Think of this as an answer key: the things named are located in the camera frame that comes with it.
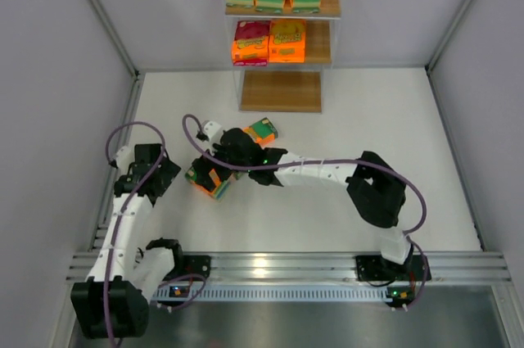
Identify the clear acrylic shelf unit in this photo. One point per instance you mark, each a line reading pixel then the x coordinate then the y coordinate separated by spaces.
pixel 239 71

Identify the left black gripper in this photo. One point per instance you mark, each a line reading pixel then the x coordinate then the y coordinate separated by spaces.
pixel 162 172

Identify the orange Scrub Daddy box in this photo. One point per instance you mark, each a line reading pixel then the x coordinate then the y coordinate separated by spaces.
pixel 287 41

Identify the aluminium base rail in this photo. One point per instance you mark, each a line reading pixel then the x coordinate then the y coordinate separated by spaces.
pixel 326 277

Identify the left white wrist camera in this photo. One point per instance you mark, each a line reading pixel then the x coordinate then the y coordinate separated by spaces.
pixel 122 158

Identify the pink Scrub Mommy box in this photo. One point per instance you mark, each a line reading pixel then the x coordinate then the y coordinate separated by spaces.
pixel 250 45

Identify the small green orange sponge pack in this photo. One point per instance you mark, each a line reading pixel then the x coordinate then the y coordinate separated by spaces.
pixel 262 132

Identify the orange yellow sponge pack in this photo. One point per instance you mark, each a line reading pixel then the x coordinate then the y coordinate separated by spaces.
pixel 238 175

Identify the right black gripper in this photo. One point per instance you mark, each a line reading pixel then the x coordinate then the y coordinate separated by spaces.
pixel 209 169

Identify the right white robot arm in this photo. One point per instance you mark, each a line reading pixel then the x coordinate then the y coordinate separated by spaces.
pixel 376 190

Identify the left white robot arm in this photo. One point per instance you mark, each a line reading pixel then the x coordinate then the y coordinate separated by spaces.
pixel 114 300

